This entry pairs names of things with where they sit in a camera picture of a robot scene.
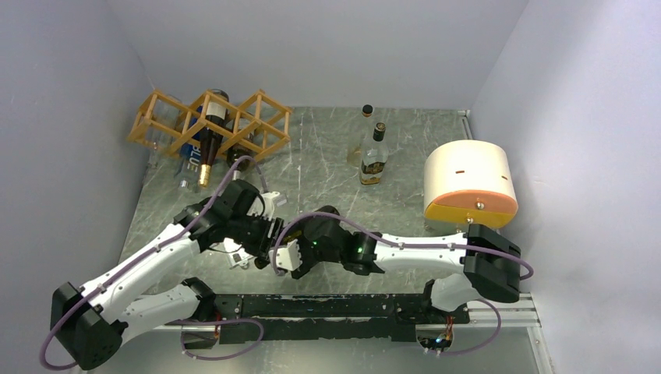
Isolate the dark bottle silver cap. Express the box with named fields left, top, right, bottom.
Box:
left=226, top=146, right=252, bottom=182

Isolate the clear whisky bottle black label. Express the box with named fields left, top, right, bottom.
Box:
left=359, top=122, right=389, bottom=185

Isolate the clear round glass bottle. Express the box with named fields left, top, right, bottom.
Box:
left=346, top=104, right=373, bottom=168

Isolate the dark green wine bottle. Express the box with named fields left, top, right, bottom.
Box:
left=253, top=252, right=273, bottom=270

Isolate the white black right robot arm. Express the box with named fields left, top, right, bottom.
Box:
left=272, top=211, right=529, bottom=323

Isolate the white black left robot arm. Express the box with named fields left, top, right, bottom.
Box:
left=40, top=179, right=286, bottom=370

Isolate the blue labelled clear bottle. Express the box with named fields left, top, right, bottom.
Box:
left=175, top=115, right=203, bottom=193

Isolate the wooden wine rack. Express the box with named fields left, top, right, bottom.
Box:
left=127, top=90, right=293, bottom=161

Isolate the red wine bottle gold cap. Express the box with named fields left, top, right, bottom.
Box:
left=198, top=102, right=228, bottom=188

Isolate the clear plastic blister package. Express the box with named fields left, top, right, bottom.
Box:
left=228, top=249, right=253, bottom=270

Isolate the cream orange cylindrical drawer box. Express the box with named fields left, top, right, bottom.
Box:
left=423, top=139, right=518, bottom=229

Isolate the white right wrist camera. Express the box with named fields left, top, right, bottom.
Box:
left=275, top=239, right=302, bottom=272

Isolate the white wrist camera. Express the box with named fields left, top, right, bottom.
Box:
left=275, top=239, right=302, bottom=272
left=252, top=191, right=288, bottom=217

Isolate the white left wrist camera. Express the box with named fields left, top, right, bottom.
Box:
left=252, top=191, right=288, bottom=217

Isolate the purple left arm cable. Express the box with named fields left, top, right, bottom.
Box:
left=40, top=155, right=270, bottom=372

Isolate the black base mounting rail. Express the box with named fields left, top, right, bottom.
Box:
left=183, top=277, right=470, bottom=344

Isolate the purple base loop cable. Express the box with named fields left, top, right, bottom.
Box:
left=170, top=317, right=265, bottom=362

